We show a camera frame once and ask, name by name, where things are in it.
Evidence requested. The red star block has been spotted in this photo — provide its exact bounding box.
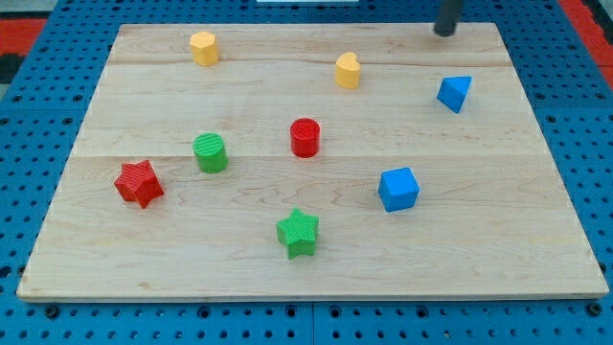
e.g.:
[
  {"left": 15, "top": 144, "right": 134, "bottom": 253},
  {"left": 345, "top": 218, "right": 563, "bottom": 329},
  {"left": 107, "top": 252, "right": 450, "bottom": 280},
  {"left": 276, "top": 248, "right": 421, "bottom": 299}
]
[{"left": 114, "top": 160, "right": 164, "bottom": 209}]

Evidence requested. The blue triangle block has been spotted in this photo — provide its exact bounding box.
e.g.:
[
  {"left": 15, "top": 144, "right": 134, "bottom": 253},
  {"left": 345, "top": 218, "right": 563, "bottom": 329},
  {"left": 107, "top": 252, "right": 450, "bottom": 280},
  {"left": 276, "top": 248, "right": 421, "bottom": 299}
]
[{"left": 437, "top": 76, "right": 472, "bottom": 114}]

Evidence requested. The blue cube block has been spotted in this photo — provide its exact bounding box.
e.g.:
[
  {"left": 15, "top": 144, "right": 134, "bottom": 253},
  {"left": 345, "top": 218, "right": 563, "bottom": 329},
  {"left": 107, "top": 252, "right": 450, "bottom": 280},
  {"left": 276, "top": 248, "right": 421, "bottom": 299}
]
[{"left": 377, "top": 167, "right": 420, "bottom": 213}]

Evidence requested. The red cylinder block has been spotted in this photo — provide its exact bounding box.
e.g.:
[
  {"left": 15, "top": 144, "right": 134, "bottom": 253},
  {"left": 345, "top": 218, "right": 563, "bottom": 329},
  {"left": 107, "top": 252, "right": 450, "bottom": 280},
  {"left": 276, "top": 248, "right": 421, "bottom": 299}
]
[{"left": 289, "top": 118, "right": 321, "bottom": 158}]

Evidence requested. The green cylinder block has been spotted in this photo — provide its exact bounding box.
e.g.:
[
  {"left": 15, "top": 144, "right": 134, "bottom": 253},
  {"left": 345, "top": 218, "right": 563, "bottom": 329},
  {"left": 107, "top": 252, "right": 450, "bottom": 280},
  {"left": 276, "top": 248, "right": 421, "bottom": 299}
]
[{"left": 193, "top": 132, "right": 228, "bottom": 173}]

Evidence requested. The yellow heart block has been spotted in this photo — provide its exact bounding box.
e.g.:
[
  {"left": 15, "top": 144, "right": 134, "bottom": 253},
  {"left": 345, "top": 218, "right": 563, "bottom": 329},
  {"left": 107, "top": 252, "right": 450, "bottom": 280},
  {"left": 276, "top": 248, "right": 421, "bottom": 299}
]
[{"left": 334, "top": 52, "right": 361, "bottom": 89}]

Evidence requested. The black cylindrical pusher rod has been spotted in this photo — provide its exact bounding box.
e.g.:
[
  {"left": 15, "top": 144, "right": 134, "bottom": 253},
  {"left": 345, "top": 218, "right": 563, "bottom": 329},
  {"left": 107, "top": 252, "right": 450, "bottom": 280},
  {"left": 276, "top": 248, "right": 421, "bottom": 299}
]
[{"left": 433, "top": 0, "right": 464, "bottom": 37}]

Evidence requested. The green star block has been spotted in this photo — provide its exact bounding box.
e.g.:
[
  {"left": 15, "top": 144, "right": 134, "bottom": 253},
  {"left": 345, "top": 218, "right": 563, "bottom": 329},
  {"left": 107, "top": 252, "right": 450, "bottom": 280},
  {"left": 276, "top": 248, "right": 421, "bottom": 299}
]
[{"left": 276, "top": 208, "right": 319, "bottom": 260}]

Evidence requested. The yellow hexagon block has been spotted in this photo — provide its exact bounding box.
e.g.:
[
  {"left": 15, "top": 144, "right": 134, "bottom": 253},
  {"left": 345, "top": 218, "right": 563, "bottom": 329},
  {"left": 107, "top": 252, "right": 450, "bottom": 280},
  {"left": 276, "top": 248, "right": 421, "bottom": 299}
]
[{"left": 190, "top": 32, "right": 219, "bottom": 66}]

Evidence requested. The wooden board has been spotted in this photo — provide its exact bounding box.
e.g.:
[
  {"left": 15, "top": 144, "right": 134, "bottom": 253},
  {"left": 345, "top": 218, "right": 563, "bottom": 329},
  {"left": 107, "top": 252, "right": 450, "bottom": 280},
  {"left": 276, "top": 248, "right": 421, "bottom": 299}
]
[{"left": 16, "top": 23, "right": 608, "bottom": 303}]

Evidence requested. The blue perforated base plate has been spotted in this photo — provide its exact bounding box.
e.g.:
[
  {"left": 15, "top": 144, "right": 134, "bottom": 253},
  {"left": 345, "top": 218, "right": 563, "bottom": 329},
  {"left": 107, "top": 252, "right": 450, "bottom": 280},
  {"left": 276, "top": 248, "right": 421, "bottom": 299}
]
[{"left": 1, "top": 0, "right": 612, "bottom": 344}]

